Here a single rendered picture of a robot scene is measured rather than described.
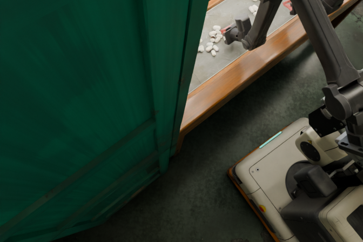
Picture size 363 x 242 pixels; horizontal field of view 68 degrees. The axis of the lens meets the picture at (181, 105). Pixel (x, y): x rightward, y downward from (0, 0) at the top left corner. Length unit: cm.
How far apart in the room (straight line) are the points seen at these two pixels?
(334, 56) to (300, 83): 155
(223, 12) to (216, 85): 44
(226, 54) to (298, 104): 104
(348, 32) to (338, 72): 203
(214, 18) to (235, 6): 14
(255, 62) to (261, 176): 70
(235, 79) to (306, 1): 59
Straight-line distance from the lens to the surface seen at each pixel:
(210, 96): 121
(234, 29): 130
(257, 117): 208
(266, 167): 171
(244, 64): 132
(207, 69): 129
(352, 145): 87
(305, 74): 239
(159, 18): 29
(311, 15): 78
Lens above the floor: 187
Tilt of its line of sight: 70 degrees down
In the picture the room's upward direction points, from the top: 10 degrees clockwise
